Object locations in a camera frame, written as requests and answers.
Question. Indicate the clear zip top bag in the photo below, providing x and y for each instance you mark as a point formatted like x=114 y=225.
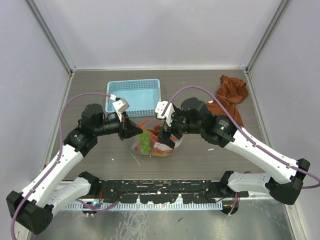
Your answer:
x=158 y=149

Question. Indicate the green grape bunch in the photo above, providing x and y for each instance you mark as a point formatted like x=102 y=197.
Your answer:
x=145 y=143

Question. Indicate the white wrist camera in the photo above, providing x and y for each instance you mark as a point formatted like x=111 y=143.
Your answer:
x=120 y=105
x=164 y=111

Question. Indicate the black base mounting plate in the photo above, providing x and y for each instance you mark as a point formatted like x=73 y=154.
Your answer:
x=160 y=191

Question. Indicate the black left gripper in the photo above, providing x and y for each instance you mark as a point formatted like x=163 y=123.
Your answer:
x=130 y=129

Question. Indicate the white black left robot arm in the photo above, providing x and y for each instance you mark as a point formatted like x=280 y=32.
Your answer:
x=35 y=206

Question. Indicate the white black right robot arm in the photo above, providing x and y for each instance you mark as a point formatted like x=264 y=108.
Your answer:
x=282 y=178

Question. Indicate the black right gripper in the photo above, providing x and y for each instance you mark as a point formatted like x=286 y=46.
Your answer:
x=165 y=135

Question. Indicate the light blue plastic basket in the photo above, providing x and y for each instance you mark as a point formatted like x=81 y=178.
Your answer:
x=142 y=95

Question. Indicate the aluminium frame post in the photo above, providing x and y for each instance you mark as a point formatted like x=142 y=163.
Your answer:
x=280 y=10
x=39 y=10

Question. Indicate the left aluminium frame post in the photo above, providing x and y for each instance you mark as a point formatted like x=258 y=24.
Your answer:
x=39 y=10

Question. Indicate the slotted cable duct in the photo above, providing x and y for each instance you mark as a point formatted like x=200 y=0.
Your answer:
x=175 y=206

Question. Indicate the right aluminium frame post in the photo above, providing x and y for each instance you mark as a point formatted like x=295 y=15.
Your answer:
x=280 y=10

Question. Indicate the brown cloth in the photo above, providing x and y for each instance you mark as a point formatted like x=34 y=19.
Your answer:
x=232 y=91

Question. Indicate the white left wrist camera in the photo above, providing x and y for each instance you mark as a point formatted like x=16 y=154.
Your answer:
x=120 y=105

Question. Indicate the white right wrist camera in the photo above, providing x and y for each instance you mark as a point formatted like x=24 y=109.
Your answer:
x=164 y=111

